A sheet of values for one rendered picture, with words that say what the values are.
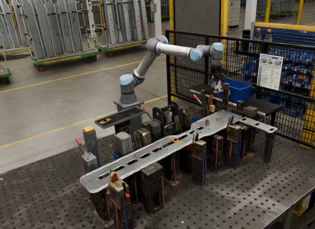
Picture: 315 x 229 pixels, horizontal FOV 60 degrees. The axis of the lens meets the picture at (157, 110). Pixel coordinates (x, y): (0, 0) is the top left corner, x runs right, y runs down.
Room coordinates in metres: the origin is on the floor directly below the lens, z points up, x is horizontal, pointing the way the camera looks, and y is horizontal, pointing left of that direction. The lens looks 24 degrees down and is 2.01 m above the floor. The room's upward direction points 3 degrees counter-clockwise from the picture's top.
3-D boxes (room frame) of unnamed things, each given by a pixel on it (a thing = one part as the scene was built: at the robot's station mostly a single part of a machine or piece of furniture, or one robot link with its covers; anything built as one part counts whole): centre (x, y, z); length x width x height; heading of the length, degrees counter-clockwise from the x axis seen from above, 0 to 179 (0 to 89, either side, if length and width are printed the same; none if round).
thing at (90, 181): (1.66, -0.11, 1.00); 1.38 x 0.22 x 0.02; 128
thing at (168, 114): (1.90, -0.07, 0.94); 0.18 x 0.13 x 0.49; 128
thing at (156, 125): (1.82, 0.03, 0.89); 0.13 x 0.11 x 0.38; 38
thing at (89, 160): (1.45, 0.45, 0.88); 0.11 x 0.10 x 0.36; 38
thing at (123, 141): (1.61, 0.24, 0.90); 0.13 x 0.10 x 0.41; 38
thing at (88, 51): (8.39, 2.74, 0.88); 1.91 x 1.00 x 1.76; 121
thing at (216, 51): (1.95, -0.46, 1.57); 0.09 x 0.08 x 0.11; 58
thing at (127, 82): (2.24, 0.25, 1.27); 0.13 x 0.12 x 0.14; 148
